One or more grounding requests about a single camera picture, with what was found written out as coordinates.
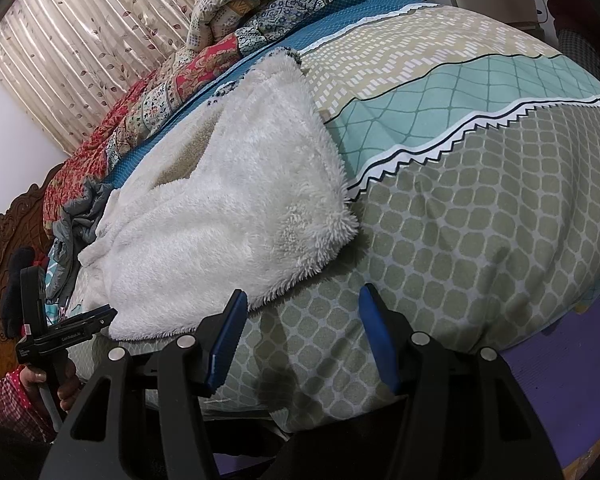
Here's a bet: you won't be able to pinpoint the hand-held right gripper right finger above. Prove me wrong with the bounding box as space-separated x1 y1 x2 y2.
358 284 564 480

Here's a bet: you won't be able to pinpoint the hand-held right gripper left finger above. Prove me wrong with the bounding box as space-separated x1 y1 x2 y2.
40 288 250 480

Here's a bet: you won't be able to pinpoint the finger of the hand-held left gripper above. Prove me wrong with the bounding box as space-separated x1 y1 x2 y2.
62 305 119 334

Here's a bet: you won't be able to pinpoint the white fleece garment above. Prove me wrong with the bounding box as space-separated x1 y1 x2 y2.
77 47 360 342

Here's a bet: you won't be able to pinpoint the person's left forearm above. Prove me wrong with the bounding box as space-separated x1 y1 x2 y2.
0 364 57 442

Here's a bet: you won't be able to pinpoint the person's left hand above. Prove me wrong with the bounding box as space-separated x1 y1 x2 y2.
22 354 82 414

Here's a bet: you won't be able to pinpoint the black cloth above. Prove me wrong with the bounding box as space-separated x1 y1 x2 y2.
0 246 37 339

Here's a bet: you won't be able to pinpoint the carved wooden headboard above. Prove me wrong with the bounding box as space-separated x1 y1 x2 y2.
0 162 67 387

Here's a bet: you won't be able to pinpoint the crumpled grey cloth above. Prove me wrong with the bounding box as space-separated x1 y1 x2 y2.
49 180 117 302

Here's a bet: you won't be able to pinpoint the patterned teal beige bedsheet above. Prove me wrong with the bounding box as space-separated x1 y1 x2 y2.
62 0 600 438

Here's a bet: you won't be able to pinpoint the purple floor mat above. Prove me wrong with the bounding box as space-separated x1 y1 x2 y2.
215 280 600 480

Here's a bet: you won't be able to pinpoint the red patchwork quilt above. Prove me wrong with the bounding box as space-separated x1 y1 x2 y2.
42 35 244 222

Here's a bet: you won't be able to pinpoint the beige leaf-patterned curtain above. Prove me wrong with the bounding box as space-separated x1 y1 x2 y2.
0 0 232 157

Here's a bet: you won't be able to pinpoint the blue paisley pillow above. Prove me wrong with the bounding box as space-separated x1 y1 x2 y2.
234 0 377 57

